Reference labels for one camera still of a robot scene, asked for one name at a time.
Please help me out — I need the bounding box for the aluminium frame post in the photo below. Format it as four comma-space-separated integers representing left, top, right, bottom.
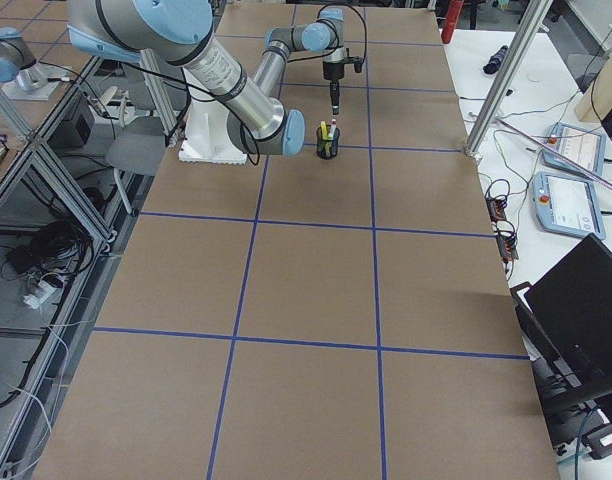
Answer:
464, 0, 553, 158

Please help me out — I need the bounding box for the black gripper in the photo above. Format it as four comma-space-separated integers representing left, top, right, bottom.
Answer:
322, 61, 345, 115

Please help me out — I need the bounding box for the black mesh pen holder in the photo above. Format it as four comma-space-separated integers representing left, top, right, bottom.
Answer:
316, 126, 340, 160

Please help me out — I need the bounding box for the near teach pendant tablet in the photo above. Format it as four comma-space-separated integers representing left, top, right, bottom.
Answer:
532, 171, 606, 240

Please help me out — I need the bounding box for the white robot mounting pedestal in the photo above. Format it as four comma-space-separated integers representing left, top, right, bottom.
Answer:
179, 69, 247, 165

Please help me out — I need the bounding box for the yellow highlighter pen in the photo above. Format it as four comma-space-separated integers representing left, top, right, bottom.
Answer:
320, 121, 329, 140

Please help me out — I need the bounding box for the far teach pendant tablet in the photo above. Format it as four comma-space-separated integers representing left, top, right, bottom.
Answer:
547, 122, 607, 175

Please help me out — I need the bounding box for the red cylinder bottle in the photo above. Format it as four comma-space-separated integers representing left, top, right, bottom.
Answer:
441, 0, 464, 45

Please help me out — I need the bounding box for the teach pendant tablet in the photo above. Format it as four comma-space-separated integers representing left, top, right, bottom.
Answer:
532, 171, 606, 240
547, 122, 607, 175

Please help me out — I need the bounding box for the black laptop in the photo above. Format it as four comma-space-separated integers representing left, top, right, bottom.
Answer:
511, 234, 612, 386

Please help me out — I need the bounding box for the green highlighter pen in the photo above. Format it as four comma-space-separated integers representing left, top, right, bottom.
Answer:
328, 122, 337, 140

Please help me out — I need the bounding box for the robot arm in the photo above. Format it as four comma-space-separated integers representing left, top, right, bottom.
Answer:
0, 27, 70, 101
67, 0, 344, 156

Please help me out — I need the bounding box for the grey office chair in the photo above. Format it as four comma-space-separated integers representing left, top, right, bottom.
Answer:
106, 90, 167, 216

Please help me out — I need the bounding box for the folded blue umbrella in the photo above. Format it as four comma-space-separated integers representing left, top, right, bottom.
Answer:
482, 45, 509, 75

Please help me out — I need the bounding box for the green handled reacher grabber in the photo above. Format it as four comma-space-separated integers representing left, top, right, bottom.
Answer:
494, 117, 612, 192

